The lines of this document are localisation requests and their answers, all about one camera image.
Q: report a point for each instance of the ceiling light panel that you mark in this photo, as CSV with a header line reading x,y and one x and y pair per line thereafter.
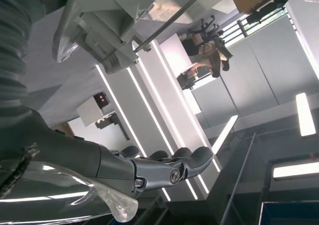
x,y
296,170
224,134
305,114

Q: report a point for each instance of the black monitor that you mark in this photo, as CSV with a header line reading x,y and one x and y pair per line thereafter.
x,y
189,79

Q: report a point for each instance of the black office chair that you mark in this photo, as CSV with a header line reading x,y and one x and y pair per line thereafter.
x,y
207,28

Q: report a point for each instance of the window with black frame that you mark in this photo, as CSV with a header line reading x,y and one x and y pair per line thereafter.
x,y
239,30

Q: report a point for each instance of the steel workbench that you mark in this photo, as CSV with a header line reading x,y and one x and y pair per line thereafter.
x,y
174,2

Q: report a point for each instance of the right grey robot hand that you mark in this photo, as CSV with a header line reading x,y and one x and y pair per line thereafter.
x,y
62,157

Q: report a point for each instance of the person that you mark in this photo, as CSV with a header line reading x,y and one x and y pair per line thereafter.
x,y
212,58

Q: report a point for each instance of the white box with red lights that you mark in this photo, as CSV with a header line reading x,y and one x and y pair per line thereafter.
x,y
88,112

